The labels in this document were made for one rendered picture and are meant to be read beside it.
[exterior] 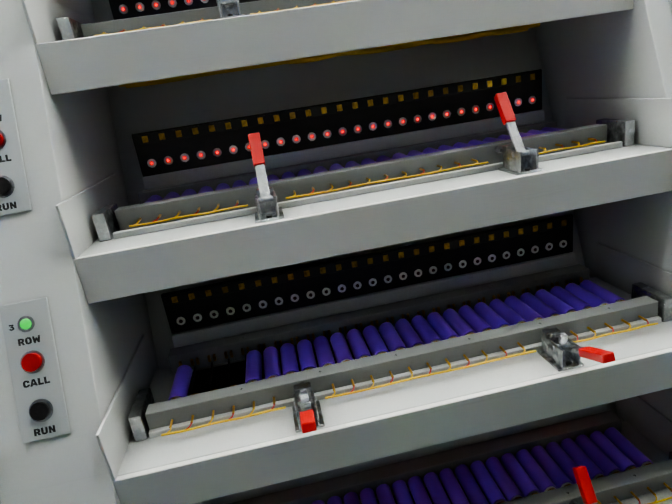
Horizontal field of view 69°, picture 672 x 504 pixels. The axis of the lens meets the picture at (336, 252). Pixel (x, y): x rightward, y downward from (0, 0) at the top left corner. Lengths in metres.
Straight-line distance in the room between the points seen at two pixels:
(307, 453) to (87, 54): 0.43
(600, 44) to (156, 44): 0.51
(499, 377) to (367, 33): 0.37
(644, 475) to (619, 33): 0.50
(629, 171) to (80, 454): 0.60
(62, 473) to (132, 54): 0.39
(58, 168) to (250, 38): 0.22
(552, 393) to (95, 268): 0.45
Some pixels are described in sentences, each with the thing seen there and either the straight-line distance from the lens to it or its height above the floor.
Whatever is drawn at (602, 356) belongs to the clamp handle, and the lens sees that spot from 0.49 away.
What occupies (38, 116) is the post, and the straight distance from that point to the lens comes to 0.53.
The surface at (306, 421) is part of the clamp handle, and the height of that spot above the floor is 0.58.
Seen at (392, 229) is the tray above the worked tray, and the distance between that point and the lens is 0.48.
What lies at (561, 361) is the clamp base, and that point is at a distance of 0.54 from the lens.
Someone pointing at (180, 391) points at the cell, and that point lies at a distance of 0.57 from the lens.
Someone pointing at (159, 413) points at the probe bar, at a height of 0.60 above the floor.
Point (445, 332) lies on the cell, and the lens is 0.57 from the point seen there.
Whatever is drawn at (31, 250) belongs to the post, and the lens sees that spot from 0.51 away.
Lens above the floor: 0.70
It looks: 2 degrees up
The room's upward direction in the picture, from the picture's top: 11 degrees counter-clockwise
